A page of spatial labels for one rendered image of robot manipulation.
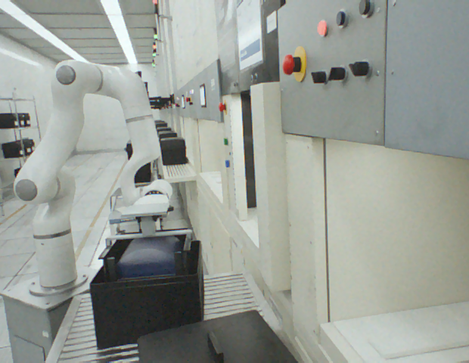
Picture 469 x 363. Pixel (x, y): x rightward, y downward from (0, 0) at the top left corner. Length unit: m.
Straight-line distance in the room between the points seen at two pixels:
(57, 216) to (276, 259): 0.81
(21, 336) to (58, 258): 0.29
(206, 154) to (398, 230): 2.38
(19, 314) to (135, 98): 0.83
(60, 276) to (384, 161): 1.14
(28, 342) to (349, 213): 1.18
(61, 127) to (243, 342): 0.90
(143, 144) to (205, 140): 1.87
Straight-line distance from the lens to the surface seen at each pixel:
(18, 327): 1.68
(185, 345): 0.93
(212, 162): 3.21
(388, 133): 0.58
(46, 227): 1.53
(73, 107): 1.40
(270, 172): 0.99
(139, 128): 1.34
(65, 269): 1.57
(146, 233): 1.16
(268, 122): 0.98
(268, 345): 0.91
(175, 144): 4.11
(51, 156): 1.46
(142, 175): 5.25
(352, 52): 0.66
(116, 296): 1.11
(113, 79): 1.38
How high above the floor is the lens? 1.35
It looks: 11 degrees down
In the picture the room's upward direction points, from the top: 4 degrees counter-clockwise
